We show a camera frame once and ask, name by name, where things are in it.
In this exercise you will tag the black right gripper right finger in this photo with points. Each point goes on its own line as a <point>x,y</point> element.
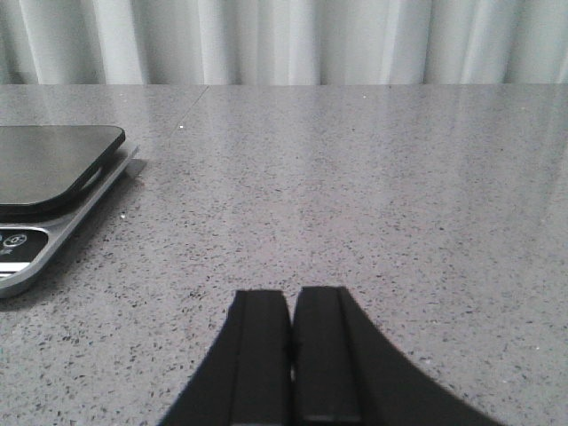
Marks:
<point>349,373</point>

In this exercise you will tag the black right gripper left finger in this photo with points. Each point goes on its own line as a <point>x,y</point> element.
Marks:
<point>245,378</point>

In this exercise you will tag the silver digital kitchen scale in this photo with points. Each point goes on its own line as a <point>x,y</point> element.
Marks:
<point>52,176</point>

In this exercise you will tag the white pleated curtain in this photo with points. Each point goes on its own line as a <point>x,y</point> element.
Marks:
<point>283,42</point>

